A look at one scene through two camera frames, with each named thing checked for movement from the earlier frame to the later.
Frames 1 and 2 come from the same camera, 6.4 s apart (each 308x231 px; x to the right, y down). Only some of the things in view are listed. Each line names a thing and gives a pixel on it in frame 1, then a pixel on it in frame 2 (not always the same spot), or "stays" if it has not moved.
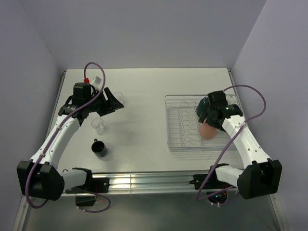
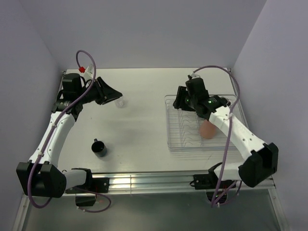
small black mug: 98,148 stays
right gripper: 209,121 → 179,102
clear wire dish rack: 183,126 stays
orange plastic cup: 206,131 stays
